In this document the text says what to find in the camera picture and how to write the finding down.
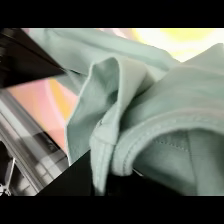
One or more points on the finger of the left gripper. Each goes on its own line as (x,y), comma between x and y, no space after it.
(23,60)

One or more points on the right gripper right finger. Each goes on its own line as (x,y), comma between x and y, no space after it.
(133,185)

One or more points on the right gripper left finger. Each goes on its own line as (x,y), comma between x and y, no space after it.
(71,180)

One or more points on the pale green T-shirt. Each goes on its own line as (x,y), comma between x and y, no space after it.
(156,100)

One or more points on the silver frame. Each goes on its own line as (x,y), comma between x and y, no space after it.
(30,140)

